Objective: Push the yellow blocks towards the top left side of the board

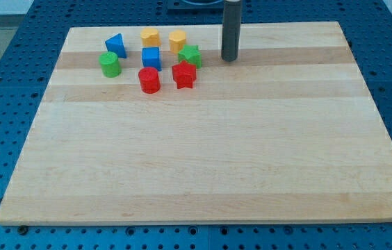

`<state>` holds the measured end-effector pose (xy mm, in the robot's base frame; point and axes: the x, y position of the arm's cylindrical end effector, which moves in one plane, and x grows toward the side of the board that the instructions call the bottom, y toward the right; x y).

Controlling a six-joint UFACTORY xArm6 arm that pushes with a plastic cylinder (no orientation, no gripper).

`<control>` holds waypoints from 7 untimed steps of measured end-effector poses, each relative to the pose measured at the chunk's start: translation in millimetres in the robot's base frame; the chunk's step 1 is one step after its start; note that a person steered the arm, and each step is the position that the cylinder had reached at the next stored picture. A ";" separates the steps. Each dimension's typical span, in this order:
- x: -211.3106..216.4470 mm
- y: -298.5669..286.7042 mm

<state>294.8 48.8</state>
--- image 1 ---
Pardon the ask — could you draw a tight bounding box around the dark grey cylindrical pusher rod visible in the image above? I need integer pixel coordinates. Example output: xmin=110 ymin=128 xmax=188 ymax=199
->
xmin=221 ymin=0 xmax=242 ymax=62

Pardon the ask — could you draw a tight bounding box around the yellow hexagonal block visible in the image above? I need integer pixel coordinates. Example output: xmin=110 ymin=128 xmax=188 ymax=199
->
xmin=169 ymin=30 xmax=186 ymax=54

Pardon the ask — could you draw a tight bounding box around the yellow heart-shaped block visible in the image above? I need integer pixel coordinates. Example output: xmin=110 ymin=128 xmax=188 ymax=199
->
xmin=140 ymin=27 xmax=161 ymax=47

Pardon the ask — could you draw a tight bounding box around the wooden board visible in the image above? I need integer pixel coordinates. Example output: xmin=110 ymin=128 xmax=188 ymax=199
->
xmin=0 ymin=22 xmax=392 ymax=226

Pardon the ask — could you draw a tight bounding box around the green star block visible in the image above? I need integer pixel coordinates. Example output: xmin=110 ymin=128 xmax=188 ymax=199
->
xmin=178 ymin=44 xmax=202 ymax=69

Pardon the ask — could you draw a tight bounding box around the red star block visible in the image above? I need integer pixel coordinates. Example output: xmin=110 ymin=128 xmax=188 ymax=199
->
xmin=172 ymin=60 xmax=197 ymax=89

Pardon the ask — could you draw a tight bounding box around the blue cube block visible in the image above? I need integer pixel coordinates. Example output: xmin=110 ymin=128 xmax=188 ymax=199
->
xmin=141 ymin=47 xmax=162 ymax=72

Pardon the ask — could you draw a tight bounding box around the red cylinder block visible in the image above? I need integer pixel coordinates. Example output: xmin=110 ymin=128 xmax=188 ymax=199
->
xmin=138 ymin=67 xmax=161 ymax=94

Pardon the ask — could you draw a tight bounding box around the blue triangular prism block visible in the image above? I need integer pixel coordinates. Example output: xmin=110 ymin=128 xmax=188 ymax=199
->
xmin=105 ymin=33 xmax=127 ymax=58

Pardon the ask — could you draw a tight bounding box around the green cylinder block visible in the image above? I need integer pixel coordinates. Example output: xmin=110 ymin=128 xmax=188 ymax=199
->
xmin=99 ymin=51 xmax=122 ymax=78

